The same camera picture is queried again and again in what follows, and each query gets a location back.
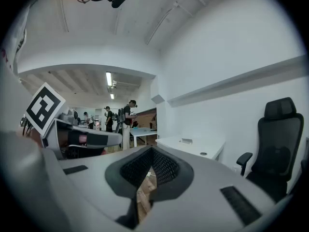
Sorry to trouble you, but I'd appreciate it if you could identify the person's left forearm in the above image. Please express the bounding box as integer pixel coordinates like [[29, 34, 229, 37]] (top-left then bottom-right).
[[16, 126, 43, 148]]

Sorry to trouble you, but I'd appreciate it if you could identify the white wall ledge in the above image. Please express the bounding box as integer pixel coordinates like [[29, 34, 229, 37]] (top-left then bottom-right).
[[166, 55, 308, 108]]

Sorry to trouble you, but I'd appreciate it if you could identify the black office chair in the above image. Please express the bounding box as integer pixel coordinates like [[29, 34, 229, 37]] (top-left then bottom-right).
[[236, 97, 305, 203]]

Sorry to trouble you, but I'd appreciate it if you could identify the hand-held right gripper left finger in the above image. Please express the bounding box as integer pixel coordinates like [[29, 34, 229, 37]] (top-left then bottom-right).
[[0, 131, 158, 232]]

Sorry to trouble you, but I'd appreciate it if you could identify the white side desk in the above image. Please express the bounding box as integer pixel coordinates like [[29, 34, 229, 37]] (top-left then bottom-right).
[[129, 127, 158, 147]]

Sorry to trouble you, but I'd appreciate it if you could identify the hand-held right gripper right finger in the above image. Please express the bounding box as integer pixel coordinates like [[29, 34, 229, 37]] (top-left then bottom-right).
[[138, 145, 294, 232]]

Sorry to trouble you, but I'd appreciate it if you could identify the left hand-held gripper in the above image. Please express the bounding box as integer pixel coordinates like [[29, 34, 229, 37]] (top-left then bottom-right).
[[24, 82, 123, 160]]

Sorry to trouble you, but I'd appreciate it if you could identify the person's white printed shirt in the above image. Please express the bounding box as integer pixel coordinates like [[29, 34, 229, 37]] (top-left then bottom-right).
[[0, 5, 33, 135]]

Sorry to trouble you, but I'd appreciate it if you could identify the white ceiling conduit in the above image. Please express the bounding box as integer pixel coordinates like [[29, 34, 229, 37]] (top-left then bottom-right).
[[144, 0, 207, 45]]

